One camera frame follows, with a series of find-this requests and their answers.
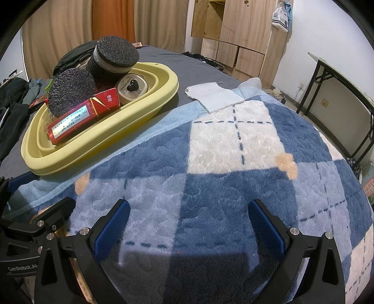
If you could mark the small brown box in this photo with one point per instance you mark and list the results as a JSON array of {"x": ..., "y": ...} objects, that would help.
[{"x": 138, "y": 44}]

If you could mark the red carton with silver label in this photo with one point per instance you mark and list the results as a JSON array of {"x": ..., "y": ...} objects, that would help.
[{"x": 102, "y": 100}]

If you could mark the white cloth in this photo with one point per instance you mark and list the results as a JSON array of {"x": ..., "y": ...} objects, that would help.
[{"x": 213, "y": 95}]

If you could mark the dark patterned cloth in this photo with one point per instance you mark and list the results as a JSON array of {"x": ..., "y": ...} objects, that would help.
[{"x": 354, "y": 166}]

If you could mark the grey-green garment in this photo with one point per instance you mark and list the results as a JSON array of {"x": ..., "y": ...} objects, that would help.
[{"x": 73, "y": 55}]

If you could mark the grey bed sheet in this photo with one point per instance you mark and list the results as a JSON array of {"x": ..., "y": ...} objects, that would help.
[{"x": 187, "y": 64}]

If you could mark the wooden wardrobe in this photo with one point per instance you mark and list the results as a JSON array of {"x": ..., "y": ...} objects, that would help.
[{"x": 245, "y": 26}]

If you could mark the beige device with black heart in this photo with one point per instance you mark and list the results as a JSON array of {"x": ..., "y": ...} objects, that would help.
[{"x": 140, "y": 90}]

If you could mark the black bag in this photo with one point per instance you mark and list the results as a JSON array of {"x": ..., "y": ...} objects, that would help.
[{"x": 204, "y": 60}]

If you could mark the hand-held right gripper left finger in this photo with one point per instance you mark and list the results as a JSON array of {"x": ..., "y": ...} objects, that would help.
[{"x": 112, "y": 231}]

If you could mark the black foam roll grey band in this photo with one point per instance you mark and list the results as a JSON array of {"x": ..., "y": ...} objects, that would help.
[{"x": 117, "y": 51}]

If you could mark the hanging plastic bag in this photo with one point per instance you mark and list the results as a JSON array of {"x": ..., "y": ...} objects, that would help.
[{"x": 280, "y": 17}]

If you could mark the blue white plaid blanket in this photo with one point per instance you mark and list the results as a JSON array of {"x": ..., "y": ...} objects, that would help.
[{"x": 228, "y": 181}]

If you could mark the yellow plastic basin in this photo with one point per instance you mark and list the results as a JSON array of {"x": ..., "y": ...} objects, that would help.
[{"x": 140, "y": 108}]

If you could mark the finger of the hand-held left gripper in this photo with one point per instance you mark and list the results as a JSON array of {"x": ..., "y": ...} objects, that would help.
[
  {"x": 20, "y": 181},
  {"x": 55, "y": 213}
]

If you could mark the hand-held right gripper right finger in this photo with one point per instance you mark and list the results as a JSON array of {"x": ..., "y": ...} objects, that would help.
[{"x": 267, "y": 231}]

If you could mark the orange curtain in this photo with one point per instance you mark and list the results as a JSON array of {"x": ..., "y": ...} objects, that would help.
[{"x": 114, "y": 17}]

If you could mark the black folding table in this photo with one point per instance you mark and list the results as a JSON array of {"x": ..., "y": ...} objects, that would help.
[{"x": 318, "y": 73}]

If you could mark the colourful packet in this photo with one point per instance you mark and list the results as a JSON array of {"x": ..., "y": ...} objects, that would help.
[{"x": 368, "y": 190}]

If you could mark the red black packet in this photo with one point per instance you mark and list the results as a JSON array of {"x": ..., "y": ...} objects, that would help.
[{"x": 37, "y": 103}]

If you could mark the black garment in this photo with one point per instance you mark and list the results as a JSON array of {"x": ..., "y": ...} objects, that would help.
[{"x": 11, "y": 117}]

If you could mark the beige curtain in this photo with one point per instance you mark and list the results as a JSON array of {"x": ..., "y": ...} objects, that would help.
[
  {"x": 55, "y": 29},
  {"x": 160, "y": 20}
]

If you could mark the teal garment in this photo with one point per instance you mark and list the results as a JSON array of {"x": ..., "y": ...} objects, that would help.
[{"x": 32, "y": 90}]

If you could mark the black foam cylinder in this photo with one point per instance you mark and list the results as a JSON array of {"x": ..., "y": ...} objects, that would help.
[{"x": 70, "y": 90}]

